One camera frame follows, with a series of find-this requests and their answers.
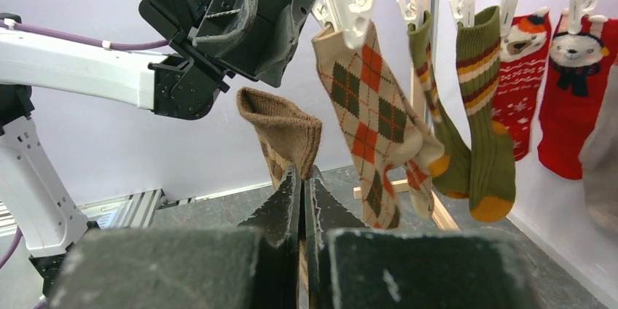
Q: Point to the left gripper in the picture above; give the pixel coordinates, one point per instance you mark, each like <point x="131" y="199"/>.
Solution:
<point x="254" y="38"/>

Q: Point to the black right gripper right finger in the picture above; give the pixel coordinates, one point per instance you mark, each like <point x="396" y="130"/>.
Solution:
<point x="323" y="212"/>

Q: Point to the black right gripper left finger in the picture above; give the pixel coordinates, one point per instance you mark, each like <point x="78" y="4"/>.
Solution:
<point x="275" y="281"/>

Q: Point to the brown striped sock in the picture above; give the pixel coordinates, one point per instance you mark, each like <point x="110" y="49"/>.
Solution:
<point x="287" y="136"/>

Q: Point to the beige argyle sock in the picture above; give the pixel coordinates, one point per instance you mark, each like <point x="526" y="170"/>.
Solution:
<point x="380" y="128"/>
<point x="420" y="190"/>

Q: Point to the green striped sock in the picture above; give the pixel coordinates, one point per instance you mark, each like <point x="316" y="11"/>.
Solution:
<point x="454" y="168"/>
<point x="492" y="189"/>

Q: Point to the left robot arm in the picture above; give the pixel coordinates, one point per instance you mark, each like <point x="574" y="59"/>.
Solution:
<point x="104" y="149"/>

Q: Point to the red snowflake sock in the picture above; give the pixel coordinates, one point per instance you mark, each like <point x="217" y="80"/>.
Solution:
<point x="523" y="55"/>

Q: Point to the grey sock striped cuff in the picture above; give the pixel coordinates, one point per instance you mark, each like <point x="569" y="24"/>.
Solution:
<point x="599" y="161"/>

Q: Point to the plain red sock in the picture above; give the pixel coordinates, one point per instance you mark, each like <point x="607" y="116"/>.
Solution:
<point x="577" y="76"/>

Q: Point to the wooden rack frame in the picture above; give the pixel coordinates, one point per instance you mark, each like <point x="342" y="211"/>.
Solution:
<point x="413" y="13"/>

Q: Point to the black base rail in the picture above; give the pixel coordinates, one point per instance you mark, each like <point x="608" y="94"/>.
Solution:
<point x="135" y="210"/>

